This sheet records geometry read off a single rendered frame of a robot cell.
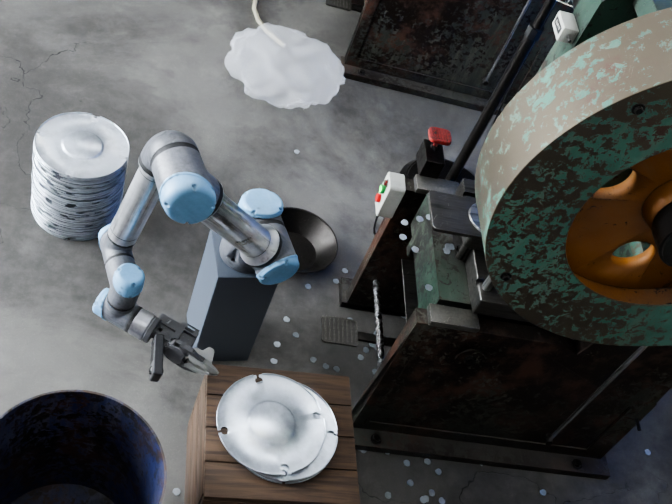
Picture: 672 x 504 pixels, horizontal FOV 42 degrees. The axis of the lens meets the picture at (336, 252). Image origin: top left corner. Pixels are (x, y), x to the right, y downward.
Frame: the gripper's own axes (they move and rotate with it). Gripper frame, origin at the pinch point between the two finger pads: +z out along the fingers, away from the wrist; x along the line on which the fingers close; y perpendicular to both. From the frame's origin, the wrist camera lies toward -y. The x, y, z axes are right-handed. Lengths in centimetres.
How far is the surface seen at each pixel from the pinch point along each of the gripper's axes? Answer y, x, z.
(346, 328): 53, 23, 28
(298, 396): 8.2, 1.6, 22.7
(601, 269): 27, -74, 63
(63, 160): 50, 18, -74
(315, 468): -8.1, 1.2, 35.0
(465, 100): 211, 36, 32
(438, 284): 43, -27, 40
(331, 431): 4.3, 2.2, 34.8
